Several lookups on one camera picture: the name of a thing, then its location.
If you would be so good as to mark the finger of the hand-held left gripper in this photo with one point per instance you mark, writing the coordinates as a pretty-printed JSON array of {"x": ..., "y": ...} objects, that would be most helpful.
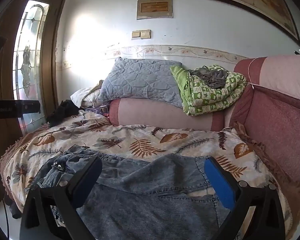
[{"x": 31, "y": 107}]

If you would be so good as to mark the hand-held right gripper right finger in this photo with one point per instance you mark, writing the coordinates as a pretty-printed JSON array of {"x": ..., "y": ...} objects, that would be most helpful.
[{"x": 220, "y": 185}]

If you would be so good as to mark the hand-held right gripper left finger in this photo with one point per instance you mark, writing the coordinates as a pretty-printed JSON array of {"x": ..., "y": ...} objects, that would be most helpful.
[{"x": 87, "y": 182}]

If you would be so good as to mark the blue denim pants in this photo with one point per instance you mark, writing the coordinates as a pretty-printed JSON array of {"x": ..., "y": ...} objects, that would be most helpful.
[{"x": 140, "y": 180}]

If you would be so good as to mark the black cloth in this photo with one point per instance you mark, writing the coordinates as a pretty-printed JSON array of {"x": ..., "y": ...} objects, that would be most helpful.
[{"x": 62, "y": 112}]

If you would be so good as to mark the white crumpled cloth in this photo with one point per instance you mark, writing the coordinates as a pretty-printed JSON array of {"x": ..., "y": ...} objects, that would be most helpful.
[{"x": 82, "y": 96}]

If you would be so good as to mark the wooden stained glass door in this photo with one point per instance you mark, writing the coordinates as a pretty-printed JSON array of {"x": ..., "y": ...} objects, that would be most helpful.
[{"x": 48, "y": 55}]

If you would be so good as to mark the purple packet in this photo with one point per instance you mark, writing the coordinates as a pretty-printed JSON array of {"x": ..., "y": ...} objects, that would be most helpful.
[{"x": 100, "y": 110}]

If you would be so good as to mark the leaf print blanket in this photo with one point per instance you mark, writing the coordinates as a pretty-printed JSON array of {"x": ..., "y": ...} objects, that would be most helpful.
[{"x": 165, "y": 140}]

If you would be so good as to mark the green printed quilt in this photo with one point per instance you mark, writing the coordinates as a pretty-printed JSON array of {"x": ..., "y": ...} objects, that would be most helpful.
[{"x": 210, "y": 100}]

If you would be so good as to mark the pink bolster cushion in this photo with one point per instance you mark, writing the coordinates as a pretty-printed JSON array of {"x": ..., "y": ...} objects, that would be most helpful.
[{"x": 165, "y": 115}]

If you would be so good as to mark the grey crumpled cloth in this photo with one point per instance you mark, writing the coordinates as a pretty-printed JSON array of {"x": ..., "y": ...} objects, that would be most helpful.
[{"x": 215, "y": 78}]

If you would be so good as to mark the grey quilted pillow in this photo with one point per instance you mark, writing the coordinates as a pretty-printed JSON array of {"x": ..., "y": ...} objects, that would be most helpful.
[{"x": 140, "y": 80}]

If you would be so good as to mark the beige light switch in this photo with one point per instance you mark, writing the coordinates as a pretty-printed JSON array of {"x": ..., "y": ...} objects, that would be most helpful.
[
  {"x": 145, "y": 34},
  {"x": 136, "y": 35}
]

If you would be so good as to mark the framed wall plaque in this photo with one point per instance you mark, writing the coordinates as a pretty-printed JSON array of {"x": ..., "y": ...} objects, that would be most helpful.
[{"x": 153, "y": 7}]

